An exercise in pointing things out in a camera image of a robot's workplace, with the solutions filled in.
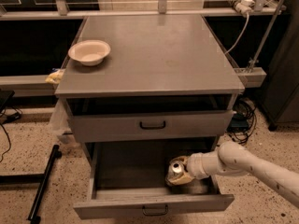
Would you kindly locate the grey upper drawer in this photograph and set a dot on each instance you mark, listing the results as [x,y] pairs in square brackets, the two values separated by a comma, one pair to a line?
[129,127]

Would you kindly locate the grey drawer cabinet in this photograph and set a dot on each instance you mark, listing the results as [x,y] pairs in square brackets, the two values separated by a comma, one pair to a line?
[157,64]

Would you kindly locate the black floor stand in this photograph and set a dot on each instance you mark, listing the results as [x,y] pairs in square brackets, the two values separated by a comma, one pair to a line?
[41,179]

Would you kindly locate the green 7up soda can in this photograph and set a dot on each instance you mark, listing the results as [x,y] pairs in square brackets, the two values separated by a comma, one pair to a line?
[176,167]

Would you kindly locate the metal frame rail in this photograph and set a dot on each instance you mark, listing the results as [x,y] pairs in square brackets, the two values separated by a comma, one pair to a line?
[253,78]

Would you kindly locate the grey open lower drawer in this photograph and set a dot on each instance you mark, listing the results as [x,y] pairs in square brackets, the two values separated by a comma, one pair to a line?
[128,180]

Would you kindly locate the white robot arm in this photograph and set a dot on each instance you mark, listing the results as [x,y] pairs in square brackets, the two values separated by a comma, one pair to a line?
[232,159]

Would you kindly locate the clear plastic bag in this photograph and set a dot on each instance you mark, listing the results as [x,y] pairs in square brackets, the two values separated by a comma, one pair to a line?
[59,123]

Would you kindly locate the white paper bowl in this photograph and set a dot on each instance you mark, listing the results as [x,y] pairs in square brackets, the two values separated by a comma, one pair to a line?
[89,52]

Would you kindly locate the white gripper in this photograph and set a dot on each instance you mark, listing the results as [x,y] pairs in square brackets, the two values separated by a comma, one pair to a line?
[196,166]

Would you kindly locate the white power strip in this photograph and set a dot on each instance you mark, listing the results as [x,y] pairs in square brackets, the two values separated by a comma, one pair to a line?
[241,6]

